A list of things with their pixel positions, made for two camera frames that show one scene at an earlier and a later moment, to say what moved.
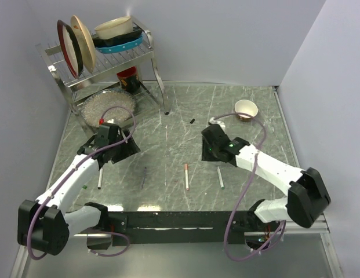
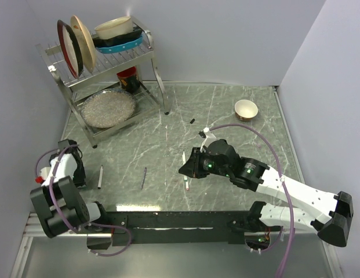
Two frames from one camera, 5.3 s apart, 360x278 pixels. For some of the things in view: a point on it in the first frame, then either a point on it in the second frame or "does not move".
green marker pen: [220, 178] to [184, 158]
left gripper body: [119, 139] to [79, 180]
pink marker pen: [186, 168] does not move
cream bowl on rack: [115, 27] does not move
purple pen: [145, 174] does not move
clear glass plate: [94, 106] does not move
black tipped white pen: [100, 179] does not move
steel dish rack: [110, 77] does not move
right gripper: [205, 155] to [192, 167]
